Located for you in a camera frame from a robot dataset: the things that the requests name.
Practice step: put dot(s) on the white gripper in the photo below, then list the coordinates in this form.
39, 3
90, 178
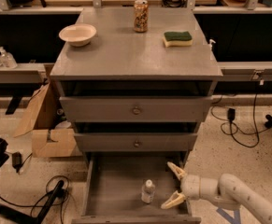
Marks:
190, 186

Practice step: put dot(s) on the clear plastic water bottle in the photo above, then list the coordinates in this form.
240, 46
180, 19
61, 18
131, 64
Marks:
148, 191

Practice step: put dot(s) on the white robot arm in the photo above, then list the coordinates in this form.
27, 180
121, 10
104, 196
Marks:
227, 192

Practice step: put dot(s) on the grey open bottom drawer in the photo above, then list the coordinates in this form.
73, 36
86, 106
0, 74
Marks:
114, 185

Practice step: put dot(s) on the grey top drawer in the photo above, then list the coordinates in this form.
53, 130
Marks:
103, 109

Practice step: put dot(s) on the grey middle drawer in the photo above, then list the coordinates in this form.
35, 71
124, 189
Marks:
108, 142

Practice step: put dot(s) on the grey wooden drawer cabinet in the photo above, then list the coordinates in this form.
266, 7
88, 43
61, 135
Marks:
120, 62

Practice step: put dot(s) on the clear pump bottle right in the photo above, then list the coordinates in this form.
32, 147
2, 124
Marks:
7, 59

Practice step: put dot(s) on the black power adapter right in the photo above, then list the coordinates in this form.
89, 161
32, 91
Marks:
231, 113

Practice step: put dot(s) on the black power adapter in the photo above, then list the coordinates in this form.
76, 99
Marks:
16, 161
231, 113

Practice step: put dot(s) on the brown cardboard box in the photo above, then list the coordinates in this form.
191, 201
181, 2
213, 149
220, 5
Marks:
41, 118

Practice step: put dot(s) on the green yellow sponge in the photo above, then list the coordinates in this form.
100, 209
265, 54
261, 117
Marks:
177, 39

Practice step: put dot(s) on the small white pump dispenser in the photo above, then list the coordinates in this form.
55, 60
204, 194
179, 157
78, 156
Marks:
212, 44

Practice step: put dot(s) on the black power adapter left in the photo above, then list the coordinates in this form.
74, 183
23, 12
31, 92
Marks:
16, 161

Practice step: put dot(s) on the black stand base left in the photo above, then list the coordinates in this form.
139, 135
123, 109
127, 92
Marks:
21, 218

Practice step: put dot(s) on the cream ceramic bowl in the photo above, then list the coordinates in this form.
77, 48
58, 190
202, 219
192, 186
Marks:
78, 35

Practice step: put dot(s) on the patterned drink can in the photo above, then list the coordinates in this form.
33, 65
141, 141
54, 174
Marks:
141, 9

